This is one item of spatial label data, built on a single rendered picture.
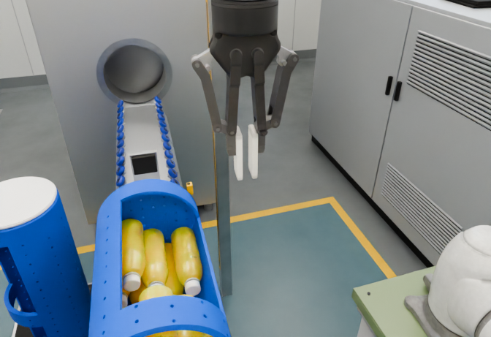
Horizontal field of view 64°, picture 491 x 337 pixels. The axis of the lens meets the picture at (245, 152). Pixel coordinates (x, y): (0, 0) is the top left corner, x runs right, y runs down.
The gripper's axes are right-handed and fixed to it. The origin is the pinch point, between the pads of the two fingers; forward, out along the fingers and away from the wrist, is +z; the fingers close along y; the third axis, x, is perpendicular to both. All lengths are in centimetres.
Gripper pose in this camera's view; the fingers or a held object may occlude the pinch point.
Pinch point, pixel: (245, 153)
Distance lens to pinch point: 53.3
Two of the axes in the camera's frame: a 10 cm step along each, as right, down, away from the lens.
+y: 9.8, -1.0, 1.6
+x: -1.8, -5.0, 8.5
